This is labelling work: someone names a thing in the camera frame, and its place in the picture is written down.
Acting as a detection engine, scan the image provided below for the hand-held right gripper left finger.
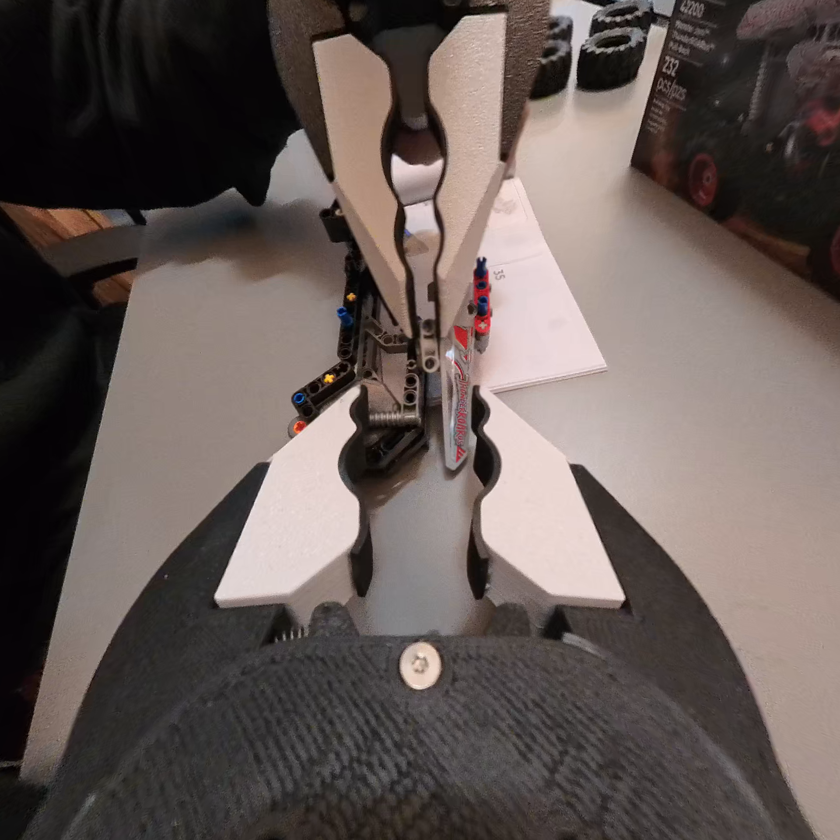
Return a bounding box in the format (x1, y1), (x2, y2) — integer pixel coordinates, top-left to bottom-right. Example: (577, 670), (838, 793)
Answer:
(213, 384), (375, 608)

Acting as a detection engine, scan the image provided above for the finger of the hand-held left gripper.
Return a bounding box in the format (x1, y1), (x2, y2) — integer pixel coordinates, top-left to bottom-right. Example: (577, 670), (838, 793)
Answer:
(312, 31), (417, 341)
(427, 12), (508, 334)

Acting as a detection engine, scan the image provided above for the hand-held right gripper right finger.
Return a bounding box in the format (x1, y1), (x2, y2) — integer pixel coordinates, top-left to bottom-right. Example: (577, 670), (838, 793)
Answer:
(467, 386), (626, 606)

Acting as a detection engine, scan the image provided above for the grey toy panel red sticker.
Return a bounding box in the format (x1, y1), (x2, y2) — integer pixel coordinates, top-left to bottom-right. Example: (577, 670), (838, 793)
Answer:
(441, 305), (476, 471)

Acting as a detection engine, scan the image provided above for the toy brick truck chassis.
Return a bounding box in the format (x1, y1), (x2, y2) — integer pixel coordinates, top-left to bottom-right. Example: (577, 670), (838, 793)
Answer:
(287, 200), (494, 475)

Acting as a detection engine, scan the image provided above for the person's left hand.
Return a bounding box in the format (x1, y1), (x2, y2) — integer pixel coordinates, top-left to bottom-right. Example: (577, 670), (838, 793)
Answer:
(392, 128), (442, 166)

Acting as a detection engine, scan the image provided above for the white instruction booklet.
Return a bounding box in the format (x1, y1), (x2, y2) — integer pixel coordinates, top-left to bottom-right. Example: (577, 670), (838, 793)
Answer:
(394, 177), (608, 393)

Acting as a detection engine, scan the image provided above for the person's dark clothed body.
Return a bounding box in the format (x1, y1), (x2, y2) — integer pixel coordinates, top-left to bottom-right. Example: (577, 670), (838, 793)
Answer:
(0, 217), (129, 775)

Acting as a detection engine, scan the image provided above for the black office chair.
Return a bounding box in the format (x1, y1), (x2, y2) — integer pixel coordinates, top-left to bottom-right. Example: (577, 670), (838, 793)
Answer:
(39, 210), (148, 309)

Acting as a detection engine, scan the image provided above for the dark toy truck box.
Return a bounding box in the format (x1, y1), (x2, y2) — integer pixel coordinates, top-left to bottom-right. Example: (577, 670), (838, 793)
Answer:
(630, 0), (840, 303)

